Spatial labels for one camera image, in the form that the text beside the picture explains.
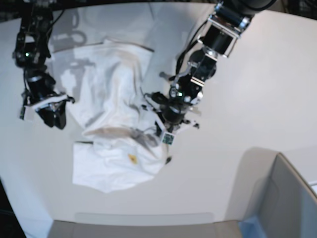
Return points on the white t-shirt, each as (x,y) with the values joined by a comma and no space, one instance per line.
(120,148)

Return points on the blue cloth in box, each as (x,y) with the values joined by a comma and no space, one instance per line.
(251,228)

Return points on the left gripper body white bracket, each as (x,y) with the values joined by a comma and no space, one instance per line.
(169,119)

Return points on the grey open storage box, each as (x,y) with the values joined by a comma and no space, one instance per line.
(267,185)

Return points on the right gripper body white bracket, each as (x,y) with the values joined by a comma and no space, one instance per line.
(53,101)

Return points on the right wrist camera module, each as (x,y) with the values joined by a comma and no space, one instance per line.
(22,113)

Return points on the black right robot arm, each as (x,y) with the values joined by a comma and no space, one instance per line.
(30,54)

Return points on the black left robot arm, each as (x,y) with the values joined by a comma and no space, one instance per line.
(215,37)

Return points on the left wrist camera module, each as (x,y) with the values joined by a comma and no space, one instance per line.
(168,138)

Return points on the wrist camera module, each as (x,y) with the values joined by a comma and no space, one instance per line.
(22,113)
(168,138)

